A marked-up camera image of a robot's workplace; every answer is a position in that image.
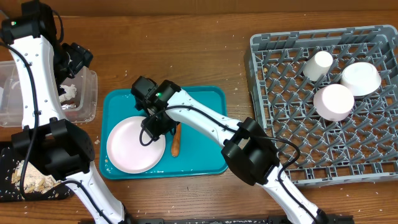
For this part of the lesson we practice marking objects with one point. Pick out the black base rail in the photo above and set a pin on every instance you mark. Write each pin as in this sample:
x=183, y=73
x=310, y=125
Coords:
x=279, y=219

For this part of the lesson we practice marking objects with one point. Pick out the grey dishwasher rack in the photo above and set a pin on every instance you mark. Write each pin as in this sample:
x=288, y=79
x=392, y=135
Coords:
x=360, y=148

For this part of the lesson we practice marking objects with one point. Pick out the large white round plate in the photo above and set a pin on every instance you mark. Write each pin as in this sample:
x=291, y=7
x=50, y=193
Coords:
x=131, y=150

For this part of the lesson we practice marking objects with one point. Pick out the teal plastic serving tray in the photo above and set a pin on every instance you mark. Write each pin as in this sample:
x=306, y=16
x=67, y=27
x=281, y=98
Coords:
x=199, y=155

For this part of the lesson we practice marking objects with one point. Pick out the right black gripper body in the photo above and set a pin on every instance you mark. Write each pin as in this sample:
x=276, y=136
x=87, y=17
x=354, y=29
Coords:
x=158, y=128

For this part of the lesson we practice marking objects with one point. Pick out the small white round plate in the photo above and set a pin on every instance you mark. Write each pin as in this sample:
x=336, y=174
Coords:
x=333, y=102

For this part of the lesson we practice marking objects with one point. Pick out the black waste tray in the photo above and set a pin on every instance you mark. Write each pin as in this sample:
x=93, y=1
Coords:
x=9, y=193

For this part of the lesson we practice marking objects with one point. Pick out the orange carrot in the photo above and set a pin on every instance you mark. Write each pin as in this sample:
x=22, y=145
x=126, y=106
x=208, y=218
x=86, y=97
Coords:
x=175, y=149

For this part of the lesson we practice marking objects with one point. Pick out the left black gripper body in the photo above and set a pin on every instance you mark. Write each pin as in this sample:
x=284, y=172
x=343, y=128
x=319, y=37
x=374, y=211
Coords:
x=69, y=60

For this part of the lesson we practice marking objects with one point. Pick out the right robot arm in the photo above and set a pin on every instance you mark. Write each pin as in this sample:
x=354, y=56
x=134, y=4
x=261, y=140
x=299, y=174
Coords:
x=249, y=152

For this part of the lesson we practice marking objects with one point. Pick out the food scraps rice pile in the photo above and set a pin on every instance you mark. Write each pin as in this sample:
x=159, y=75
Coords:
x=35, y=181

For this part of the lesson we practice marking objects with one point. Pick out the clear plastic waste bin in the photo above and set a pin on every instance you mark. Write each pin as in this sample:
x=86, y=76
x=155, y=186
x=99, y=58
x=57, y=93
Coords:
x=80, y=109

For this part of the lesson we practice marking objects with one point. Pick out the white napkin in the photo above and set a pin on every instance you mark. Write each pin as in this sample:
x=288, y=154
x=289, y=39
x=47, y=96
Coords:
x=70, y=92

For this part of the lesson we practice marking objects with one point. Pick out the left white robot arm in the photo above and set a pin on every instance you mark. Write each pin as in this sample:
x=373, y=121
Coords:
x=48, y=141

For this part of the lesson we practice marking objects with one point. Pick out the white bowl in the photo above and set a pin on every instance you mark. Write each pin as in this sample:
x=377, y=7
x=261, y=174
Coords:
x=361, y=78

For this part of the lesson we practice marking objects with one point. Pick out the white cup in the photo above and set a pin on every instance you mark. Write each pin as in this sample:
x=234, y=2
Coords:
x=318, y=65

